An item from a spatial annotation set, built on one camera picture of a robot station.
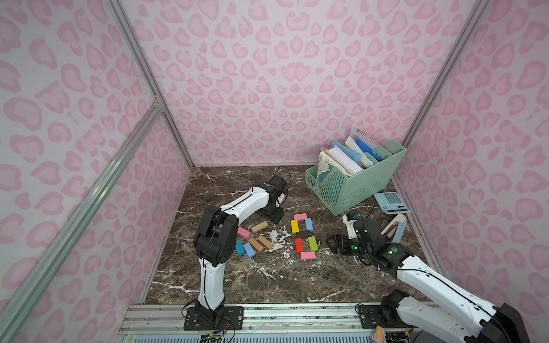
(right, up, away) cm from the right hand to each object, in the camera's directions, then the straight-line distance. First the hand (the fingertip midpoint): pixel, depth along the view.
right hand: (333, 240), depth 81 cm
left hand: (-24, +8, +14) cm, 29 cm away
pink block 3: (-9, -8, +7) cm, 14 cm away
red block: (-12, -5, +9) cm, 16 cm away
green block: (-6, -4, +9) cm, 12 cm away
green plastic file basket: (+5, +18, +5) cm, 19 cm away
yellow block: (-14, +2, +14) cm, 19 cm away
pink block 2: (-11, +6, +17) cm, 21 cm away
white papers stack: (+3, +31, +5) cm, 31 cm away
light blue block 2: (-8, +3, +14) cm, 16 cm away
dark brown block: (-10, -1, +12) cm, 16 cm away
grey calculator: (+32, +12, +20) cm, 39 cm away
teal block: (-37, -5, +8) cm, 38 cm away
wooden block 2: (-31, -4, +9) cm, 32 cm away
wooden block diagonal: (-27, -3, +9) cm, 28 cm away
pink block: (-36, 0, +12) cm, 38 cm away
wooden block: (-31, +2, +14) cm, 35 cm away
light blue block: (-33, -6, +7) cm, 34 cm away
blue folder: (+18, +37, +14) cm, 44 cm away
